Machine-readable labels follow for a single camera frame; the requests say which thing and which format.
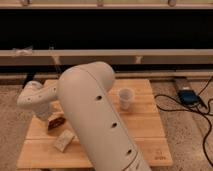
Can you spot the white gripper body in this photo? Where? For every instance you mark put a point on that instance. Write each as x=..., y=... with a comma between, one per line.
x=44, y=112

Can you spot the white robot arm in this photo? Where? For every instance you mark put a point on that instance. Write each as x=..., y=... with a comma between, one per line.
x=82, y=92

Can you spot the white packet front left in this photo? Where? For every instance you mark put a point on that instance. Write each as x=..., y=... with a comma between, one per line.
x=63, y=140

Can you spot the clear plastic cup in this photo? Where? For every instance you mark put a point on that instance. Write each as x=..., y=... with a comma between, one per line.
x=126, y=98

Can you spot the blue device on floor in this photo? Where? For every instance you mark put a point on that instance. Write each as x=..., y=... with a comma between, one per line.
x=188, y=97

